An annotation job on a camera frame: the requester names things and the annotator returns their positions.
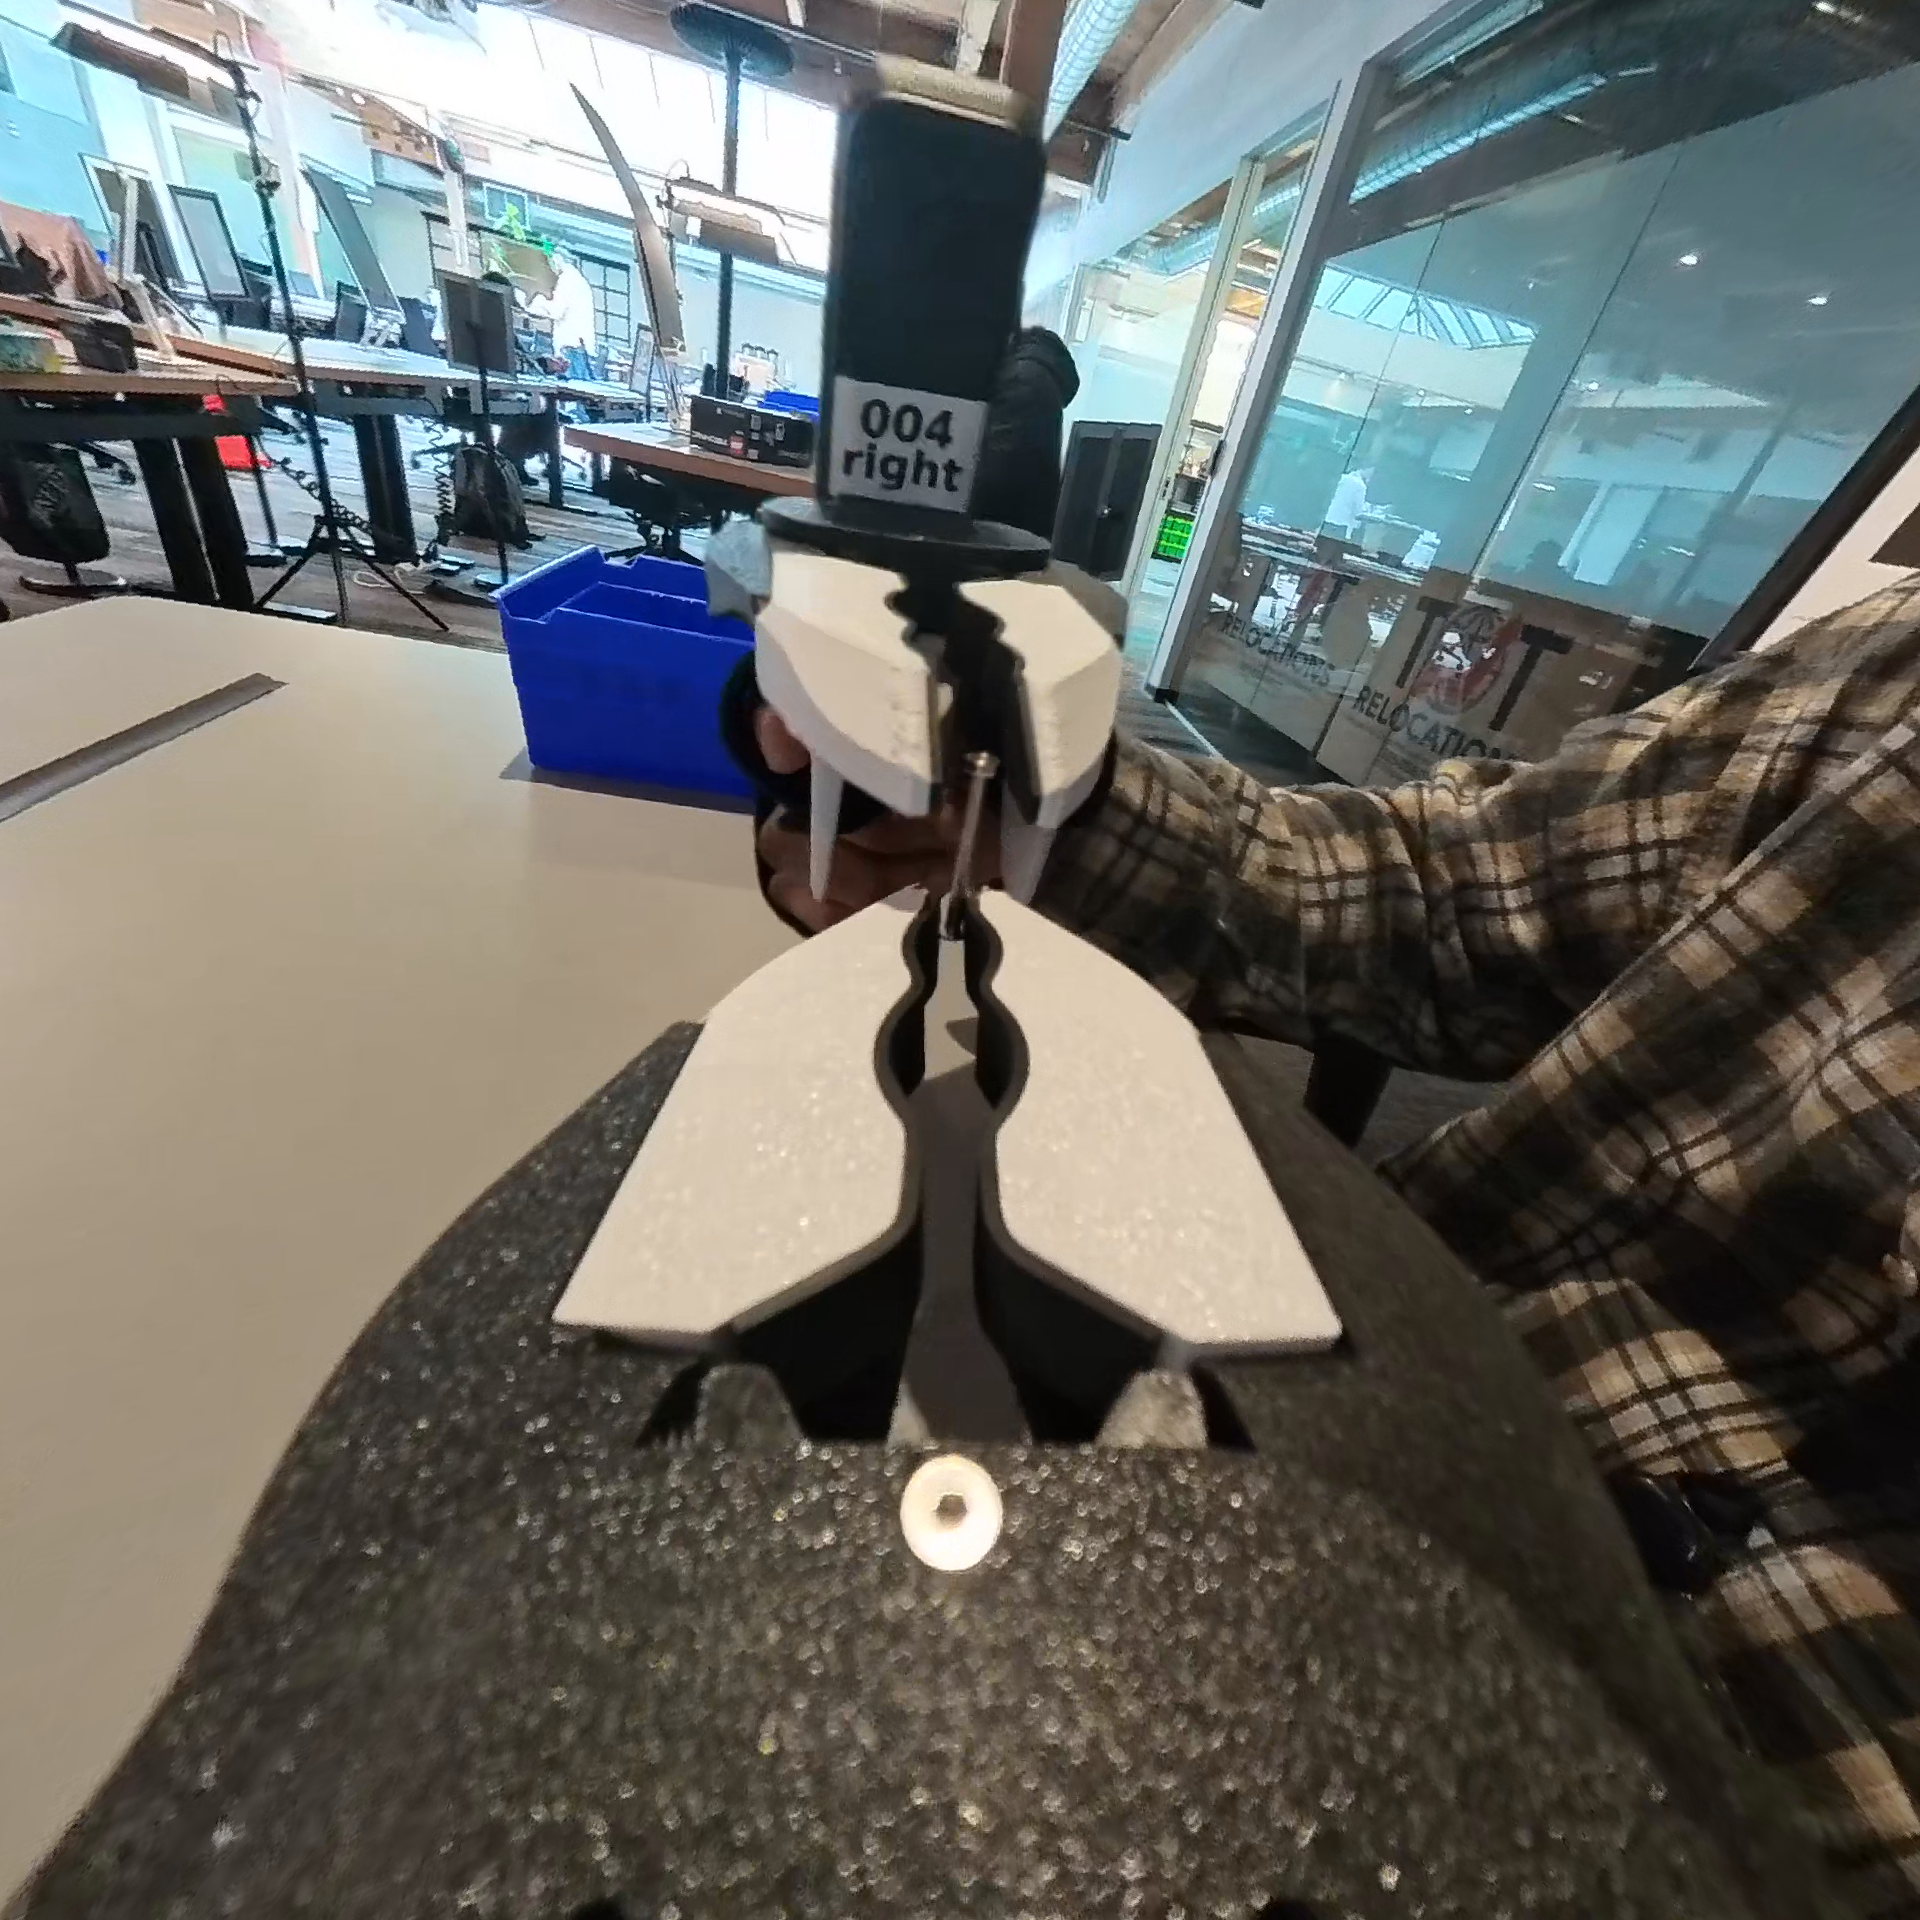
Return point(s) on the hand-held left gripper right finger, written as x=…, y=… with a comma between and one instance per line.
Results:
x=1172, y=1184

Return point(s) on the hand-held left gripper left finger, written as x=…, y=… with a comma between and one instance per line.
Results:
x=750, y=1170

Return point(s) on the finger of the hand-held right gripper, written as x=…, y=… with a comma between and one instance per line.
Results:
x=1074, y=690
x=841, y=676

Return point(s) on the steel bolt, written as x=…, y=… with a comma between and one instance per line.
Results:
x=969, y=848

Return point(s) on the blue plastic parts bin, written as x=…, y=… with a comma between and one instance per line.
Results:
x=601, y=690

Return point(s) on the person's right hand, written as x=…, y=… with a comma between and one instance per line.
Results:
x=885, y=856

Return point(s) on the blue storage bin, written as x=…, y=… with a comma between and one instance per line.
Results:
x=788, y=400

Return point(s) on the tilted black light panel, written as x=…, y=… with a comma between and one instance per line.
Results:
x=729, y=225

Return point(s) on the black equipment box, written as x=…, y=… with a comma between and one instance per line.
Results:
x=750, y=429

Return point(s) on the curved white panel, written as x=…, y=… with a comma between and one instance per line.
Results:
x=662, y=284

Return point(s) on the wooden office desk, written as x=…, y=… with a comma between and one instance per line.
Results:
x=662, y=452

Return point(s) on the black floor lamp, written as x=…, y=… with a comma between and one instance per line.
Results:
x=734, y=31

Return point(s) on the dark backpack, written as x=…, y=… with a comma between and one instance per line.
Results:
x=487, y=494

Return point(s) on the black monitor on pole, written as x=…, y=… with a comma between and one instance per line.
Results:
x=477, y=317

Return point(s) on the long wooden desk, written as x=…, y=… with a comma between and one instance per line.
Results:
x=119, y=376

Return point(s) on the tripod light stand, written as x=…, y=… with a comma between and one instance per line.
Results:
x=149, y=61

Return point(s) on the wooden support post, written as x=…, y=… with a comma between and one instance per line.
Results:
x=1036, y=44

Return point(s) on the silver ventilation duct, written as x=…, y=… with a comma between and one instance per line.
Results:
x=1095, y=61

